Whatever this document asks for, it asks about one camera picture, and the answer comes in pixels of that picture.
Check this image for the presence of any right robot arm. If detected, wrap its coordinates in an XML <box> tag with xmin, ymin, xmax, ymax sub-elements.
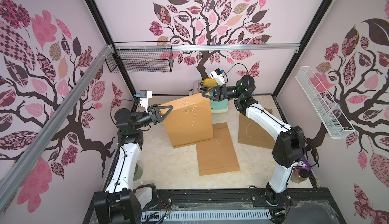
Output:
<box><xmin>202</xmin><ymin>69</ymin><xmax>306</xmax><ymax>206</ymax></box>

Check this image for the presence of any white wire basket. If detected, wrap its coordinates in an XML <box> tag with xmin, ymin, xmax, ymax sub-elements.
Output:
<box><xmin>295</xmin><ymin>66</ymin><xmax>357</xmax><ymax>139</ymax></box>

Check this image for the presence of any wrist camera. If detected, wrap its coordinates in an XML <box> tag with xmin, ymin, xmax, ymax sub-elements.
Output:
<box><xmin>135</xmin><ymin>90</ymin><xmax>152</xmax><ymax>112</ymax></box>
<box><xmin>210</xmin><ymin>69</ymin><xmax>227</xmax><ymax>86</ymax></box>

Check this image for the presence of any colourful patterned bag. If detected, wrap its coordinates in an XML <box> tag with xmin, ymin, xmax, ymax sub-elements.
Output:
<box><xmin>300</xmin><ymin>157</ymin><xmax>312</xmax><ymax>171</ymax></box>

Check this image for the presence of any yellow bread slice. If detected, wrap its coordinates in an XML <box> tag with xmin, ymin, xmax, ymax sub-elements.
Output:
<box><xmin>203</xmin><ymin>78</ymin><xmax>217</xmax><ymax>86</ymax></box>

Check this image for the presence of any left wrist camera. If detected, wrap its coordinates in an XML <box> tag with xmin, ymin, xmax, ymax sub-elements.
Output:
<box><xmin>135</xmin><ymin>90</ymin><xmax>152</xmax><ymax>112</ymax></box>

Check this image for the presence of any glass jar with dark lid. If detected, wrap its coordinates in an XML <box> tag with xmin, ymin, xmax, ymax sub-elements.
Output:
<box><xmin>290</xmin><ymin>168</ymin><xmax>309</xmax><ymax>183</ymax></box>

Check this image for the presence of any white slotted cable duct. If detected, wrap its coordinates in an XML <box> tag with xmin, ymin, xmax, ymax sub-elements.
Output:
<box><xmin>141</xmin><ymin>209</ymin><xmax>271</xmax><ymax>224</ymax></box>

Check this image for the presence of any mint green toaster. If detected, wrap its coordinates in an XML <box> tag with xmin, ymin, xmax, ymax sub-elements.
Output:
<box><xmin>189</xmin><ymin>80</ymin><xmax>228</xmax><ymax>114</ymax></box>

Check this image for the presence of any brown file bag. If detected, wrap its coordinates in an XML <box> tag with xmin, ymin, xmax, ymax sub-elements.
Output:
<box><xmin>238</xmin><ymin>114</ymin><xmax>275</xmax><ymax>149</ymax></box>
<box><xmin>163</xmin><ymin>94</ymin><xmax>213</xmax><ymax>148</ymax></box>
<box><xmin>196</xmin><ymin>123</ymin><xmax>240</xmax><ymax>176</ymax></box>

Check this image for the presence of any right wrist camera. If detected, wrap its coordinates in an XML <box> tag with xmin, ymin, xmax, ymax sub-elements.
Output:
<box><xmin>210</xmin><ymin>69</ymin><xmax>227</xmax><ymax>86</ymax></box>

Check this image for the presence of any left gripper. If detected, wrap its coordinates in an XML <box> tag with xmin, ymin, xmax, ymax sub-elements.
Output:
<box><xmin>132</xmin><ymin>103</ymin><xmax>172</xmax><ymax>129</ymax></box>

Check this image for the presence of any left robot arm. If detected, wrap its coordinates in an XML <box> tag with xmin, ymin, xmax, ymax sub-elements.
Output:
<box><xmin>93</xmin><ymin>105</ymin><xmax>173</xmax><ymax>224</ymax></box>

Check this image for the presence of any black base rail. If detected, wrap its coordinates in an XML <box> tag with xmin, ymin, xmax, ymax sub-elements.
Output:
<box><xmin>84</xmin><ymin>186</ymin><xmax>345</xmax><ymax>224</ymax></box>

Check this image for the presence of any black wire basket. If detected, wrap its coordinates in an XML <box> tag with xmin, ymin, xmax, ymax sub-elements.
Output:
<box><xmin>105</xmin><ymin>41</ymin><xmax>174</xmax><ymax>73</ymax></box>

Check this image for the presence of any green cup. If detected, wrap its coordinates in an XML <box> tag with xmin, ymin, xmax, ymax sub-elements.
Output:
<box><xmin>133</xmin><ymin>164</ymin><xmax>143</xmax><ymax>181</ymax></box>

